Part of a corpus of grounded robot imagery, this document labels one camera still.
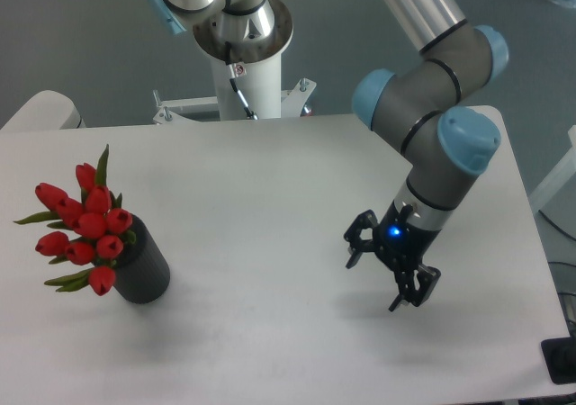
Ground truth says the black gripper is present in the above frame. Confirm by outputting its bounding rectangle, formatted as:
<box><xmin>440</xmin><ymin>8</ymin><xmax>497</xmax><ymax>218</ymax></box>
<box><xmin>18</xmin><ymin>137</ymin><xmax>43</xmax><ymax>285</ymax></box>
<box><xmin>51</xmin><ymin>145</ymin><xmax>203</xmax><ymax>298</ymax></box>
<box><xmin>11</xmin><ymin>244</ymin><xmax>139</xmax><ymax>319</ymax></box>
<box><xmin>343</xmin><ymin>203</ymin><xmax>441</xmax><ymax>312</ymax></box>

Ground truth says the red tulip bouquet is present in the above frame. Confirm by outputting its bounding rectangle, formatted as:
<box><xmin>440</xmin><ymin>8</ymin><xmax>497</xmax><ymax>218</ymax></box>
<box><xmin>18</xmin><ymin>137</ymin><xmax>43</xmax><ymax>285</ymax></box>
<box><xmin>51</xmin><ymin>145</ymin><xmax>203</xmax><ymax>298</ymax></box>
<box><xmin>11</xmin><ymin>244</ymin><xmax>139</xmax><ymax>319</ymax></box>
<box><xmin>15</xmin><ymin>147</ymin><xmax>137</xmax><ymax>296</ymax></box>

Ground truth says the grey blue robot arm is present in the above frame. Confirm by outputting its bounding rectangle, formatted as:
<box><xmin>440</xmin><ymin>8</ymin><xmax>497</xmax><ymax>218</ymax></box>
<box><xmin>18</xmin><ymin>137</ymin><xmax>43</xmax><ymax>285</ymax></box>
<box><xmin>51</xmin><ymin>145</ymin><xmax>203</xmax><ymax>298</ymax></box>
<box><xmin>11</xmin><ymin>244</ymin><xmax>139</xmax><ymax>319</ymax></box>
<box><xmin>149</xmin><ymin>0</ymin><xmax>509</xmax><ymax>306</ymax></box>

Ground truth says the black ribbed cylindrical vase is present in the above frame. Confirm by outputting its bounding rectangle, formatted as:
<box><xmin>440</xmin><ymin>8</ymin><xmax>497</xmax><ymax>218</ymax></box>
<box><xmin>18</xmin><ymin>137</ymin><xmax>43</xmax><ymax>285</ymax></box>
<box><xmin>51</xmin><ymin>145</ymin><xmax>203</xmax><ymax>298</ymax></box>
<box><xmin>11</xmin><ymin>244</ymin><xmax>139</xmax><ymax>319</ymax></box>
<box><xmin>113</xmin><ymin>215</ymin><xmax>171</xmax><ymax>304</ymax></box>

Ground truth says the black box at edge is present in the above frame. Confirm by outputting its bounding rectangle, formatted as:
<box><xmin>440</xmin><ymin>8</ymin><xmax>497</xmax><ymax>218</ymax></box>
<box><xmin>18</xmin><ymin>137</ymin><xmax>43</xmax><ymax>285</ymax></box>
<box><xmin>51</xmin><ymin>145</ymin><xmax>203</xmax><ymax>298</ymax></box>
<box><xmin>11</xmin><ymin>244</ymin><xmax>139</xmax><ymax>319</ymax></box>
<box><xmin>541</xmin><ymin>337</ymin><xmax>575</xmax><ymax>385</ymax></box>

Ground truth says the white furniture at right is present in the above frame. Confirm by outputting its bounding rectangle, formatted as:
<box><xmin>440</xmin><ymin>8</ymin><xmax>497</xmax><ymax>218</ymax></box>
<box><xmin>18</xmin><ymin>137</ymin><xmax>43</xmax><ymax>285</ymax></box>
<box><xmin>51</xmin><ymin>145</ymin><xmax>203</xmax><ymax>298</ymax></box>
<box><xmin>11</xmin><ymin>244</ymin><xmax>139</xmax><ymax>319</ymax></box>
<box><xmin>528</xmin><ymin>126</ymin><xmax>575</xmax><ymax>216</ymax></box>

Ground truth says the white rounded side table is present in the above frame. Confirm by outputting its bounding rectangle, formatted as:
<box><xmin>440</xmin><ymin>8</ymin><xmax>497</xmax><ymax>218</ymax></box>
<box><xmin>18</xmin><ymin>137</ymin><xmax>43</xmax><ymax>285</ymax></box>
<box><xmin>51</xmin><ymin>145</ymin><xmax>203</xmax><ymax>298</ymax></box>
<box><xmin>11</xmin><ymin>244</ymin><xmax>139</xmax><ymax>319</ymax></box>
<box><xmin>1</xmin><ymin>90</ymin><xmax>86</xmax><ymax>133</ymax></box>

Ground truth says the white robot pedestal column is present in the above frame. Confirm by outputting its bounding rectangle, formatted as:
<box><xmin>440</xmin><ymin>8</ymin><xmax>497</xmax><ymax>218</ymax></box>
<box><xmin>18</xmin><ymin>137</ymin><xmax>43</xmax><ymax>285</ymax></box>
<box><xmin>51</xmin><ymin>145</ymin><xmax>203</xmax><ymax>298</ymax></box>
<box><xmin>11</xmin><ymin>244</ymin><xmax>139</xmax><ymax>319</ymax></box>
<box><xmin>193</xmin><ymin>0</ymin><xmax>293</xmax><ymax>115</ymax></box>

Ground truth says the black cable on pedestal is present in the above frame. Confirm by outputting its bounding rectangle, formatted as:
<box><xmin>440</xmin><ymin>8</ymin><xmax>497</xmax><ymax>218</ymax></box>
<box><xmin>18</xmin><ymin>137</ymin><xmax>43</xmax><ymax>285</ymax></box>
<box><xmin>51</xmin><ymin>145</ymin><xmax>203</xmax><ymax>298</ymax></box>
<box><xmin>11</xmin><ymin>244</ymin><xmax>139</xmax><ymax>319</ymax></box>
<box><xmin>223</xmin><ymin>40</ymin><xmax>259</xmax><ymax>121</ymax></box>

